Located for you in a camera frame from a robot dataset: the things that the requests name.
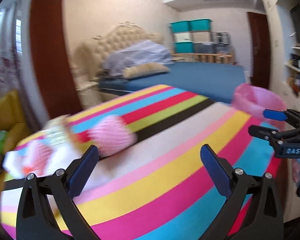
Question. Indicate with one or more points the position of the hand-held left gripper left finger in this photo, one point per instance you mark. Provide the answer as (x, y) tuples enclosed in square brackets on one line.
[(86, 170)]

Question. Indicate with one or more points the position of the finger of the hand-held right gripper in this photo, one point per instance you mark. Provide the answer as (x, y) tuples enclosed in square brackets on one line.
[(273, 114), (261, 131)]

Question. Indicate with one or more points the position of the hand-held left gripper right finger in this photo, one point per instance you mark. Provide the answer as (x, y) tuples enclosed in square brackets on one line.
[(216, 171)]

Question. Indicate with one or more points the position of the bin with pink bag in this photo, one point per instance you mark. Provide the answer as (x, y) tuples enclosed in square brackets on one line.
[(252, 100)]

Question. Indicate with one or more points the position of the pink foam fruit net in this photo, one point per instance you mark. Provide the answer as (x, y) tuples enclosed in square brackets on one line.
[(110, 136), (40, 152)]

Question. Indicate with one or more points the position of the cream medicine box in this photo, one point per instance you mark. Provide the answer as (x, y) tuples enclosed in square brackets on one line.
[(57, 135)]

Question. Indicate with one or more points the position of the white shelf unit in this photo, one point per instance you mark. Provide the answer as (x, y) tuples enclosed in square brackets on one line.
[(293, 67)]

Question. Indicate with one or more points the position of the striped colourful tablecloth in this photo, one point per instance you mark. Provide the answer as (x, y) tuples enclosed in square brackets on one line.
[(165, 175)]

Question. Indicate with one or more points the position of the dark wooden door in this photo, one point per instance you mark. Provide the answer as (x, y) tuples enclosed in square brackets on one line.
[(258, 50)]

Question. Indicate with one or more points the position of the bed with blue sheet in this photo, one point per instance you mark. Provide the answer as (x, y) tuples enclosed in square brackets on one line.
[(202, 77)]

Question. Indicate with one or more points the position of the white nightstand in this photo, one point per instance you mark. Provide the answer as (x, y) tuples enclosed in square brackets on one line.
[(87, 90)]

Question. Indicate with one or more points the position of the black white checkered bag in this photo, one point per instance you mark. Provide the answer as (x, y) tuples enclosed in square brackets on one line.
[(220, 38)]

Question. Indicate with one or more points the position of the yellow leather armchair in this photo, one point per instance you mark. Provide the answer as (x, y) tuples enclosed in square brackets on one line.
[(7, 115)]

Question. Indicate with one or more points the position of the striped pillow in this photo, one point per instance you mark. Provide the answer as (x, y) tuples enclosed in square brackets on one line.
[(145, 70)]

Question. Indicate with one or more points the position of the stack of storage boxes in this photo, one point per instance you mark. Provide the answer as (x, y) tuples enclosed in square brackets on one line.
[(182, 27)]

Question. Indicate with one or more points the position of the blue duvet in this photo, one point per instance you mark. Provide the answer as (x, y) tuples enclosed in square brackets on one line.
[(140, 55)]

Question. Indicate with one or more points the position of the lace curtain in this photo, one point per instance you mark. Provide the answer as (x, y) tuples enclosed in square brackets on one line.
[(5, 67)]

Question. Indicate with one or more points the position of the dark red wooden panel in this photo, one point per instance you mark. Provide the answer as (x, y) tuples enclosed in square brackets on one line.
[(47, 42)]

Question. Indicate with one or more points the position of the beige tufted headboard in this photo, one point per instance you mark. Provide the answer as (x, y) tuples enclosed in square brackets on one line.
[(120, 40)]

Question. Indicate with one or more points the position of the wooden crib rail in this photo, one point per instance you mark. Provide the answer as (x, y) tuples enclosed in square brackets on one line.
[(205, 57)]

